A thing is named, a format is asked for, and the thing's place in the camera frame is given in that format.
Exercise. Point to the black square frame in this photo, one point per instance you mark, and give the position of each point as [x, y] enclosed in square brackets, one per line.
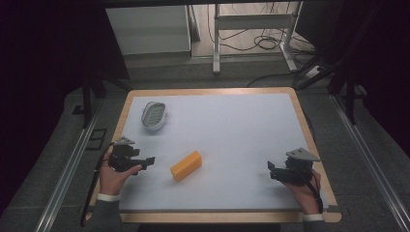
[96, 139]

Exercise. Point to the person's left hand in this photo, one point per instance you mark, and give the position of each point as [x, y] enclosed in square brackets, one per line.
[112, 180]

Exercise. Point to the white power strip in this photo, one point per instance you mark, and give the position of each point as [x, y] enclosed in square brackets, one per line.
[314, 71]

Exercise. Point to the black metal stand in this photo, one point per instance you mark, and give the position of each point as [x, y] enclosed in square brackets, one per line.
[349, 80]
[87, 100]

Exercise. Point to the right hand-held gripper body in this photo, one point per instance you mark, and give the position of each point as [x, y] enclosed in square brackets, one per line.
[298, 167]

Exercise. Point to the dark curtain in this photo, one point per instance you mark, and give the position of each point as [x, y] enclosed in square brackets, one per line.
[42, 80]
[386, 64]

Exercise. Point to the person's right hand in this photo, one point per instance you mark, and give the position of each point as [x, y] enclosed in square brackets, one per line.
[304, 196]

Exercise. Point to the grey oval soap dish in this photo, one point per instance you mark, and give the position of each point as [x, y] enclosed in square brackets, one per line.
[154, 115]

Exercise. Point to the wooden table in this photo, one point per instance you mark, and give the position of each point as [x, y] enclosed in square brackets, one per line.
[212, 217]

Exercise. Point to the orange soap bar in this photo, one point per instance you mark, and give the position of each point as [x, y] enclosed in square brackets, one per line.
[186, 166]

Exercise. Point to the white cabinet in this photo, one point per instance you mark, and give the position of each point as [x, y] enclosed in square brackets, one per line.
[148, 30]

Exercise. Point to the white table mat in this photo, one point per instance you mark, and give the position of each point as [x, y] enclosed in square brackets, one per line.
[225, 145]

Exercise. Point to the white metal stand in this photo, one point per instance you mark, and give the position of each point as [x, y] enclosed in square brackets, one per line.
[254, 22]

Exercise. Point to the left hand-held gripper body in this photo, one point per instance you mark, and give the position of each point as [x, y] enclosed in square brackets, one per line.
[121, 158]

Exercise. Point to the aluminium rail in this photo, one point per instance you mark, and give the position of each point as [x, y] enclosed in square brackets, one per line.
[64, 180]
[370, 170]

